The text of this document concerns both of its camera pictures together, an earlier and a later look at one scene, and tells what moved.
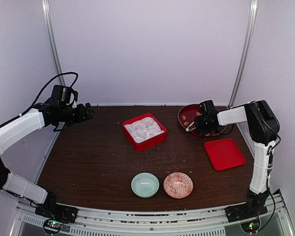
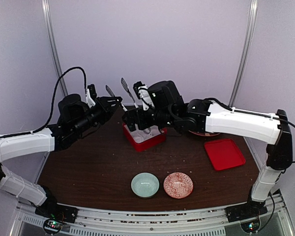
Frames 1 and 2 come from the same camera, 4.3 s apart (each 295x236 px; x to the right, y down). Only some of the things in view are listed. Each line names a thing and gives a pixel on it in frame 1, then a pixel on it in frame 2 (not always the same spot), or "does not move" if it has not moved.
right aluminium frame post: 242,63 does not move
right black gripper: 197,124 -> 130,113
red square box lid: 223,154 does not move
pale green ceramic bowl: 145,185 does not move
